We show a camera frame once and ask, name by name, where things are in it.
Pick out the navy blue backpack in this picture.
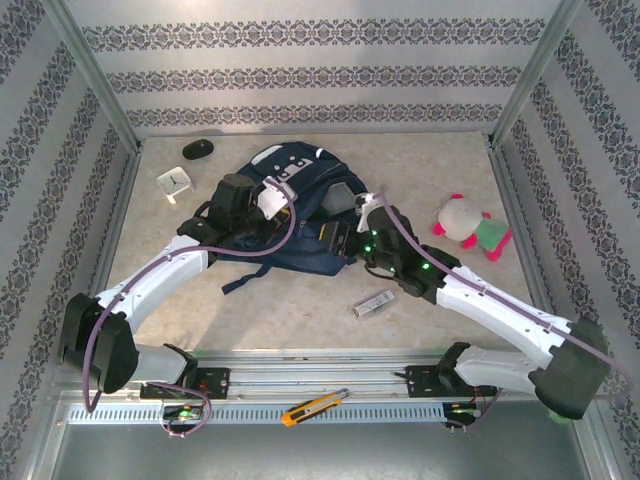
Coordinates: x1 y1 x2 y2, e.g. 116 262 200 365
219 142 374 296

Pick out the small white desk clock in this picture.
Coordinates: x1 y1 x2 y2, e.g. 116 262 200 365
156 167 196 205

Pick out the black computer mouse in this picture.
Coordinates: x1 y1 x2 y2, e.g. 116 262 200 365
181 139 215 161

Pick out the white pink green plush toy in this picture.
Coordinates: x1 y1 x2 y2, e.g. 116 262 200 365
431 193 514 264

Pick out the orange utility knife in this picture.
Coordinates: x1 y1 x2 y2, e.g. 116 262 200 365
281 388 350 427

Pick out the aluminium side rail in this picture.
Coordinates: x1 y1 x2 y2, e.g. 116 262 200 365
67 149 144 364
487 144 569 361

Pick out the aluminium mounting rail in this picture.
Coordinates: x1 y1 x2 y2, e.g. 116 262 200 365
47 349 594 404

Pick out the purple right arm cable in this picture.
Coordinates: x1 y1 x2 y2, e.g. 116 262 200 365
372 185 629 434

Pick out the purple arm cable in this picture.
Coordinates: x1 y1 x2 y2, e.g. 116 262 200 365
372 185 629 434
82 177 299 440

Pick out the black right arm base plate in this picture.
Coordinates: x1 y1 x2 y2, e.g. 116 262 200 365
405 364 498 399

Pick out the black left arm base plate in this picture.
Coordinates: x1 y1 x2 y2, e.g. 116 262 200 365
139 367 231 400

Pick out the grey slotted cable duct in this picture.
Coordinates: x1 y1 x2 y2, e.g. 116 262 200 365
66 402 446 426

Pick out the aluminium frame post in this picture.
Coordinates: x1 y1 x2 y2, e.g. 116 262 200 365
489 0 586 149
39 0 144 151

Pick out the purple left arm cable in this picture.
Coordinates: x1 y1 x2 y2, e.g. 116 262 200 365
82 177 299 440

